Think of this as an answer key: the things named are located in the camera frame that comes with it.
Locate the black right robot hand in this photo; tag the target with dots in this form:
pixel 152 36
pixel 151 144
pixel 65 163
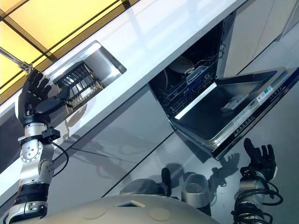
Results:
pixel 264 163

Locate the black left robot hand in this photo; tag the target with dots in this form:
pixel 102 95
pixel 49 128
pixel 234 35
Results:
pixel 31 102

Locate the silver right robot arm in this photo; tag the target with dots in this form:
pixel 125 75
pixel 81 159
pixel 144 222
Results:
pixel 250 189

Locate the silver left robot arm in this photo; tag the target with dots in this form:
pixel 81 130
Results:
pixel 30 151

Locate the stainless dishwasher door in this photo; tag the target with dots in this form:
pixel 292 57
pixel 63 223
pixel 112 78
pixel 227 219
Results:
pixel 210 109

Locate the chrome faucet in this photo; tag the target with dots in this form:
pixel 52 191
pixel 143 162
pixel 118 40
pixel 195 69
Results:
pixel 16 59

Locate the black dish rack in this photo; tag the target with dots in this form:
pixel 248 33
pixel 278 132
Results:
pixel 79 86

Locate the grey detergent dispenser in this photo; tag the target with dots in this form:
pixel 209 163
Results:
pixel 234 102

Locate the silver right robot leg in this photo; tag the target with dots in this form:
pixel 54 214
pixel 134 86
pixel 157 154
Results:
pixel 195 189

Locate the silver robot leg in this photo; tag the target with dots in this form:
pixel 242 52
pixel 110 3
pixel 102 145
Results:
pixel 195 189
pixel 144 186

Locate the stainless steel sink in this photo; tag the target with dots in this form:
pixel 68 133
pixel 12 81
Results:
pixel 102 58

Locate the grey cabinet front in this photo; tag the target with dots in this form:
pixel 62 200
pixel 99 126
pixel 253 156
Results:
pixel 112 140

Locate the blue cutlery basket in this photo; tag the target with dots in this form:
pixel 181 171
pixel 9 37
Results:
pixel 197 74

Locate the silver left robot leg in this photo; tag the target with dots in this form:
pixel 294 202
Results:
pixel 144 186

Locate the white plate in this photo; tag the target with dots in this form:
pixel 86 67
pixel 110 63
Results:
pixel 182 64

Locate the beige cabinet door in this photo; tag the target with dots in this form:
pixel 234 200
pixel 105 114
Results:
pixel 252 30

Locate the beige robot torso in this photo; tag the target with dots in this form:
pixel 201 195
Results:
pixel 116 210

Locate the dark window frame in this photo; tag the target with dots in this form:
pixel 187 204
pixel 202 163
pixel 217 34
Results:
pixel 46 52

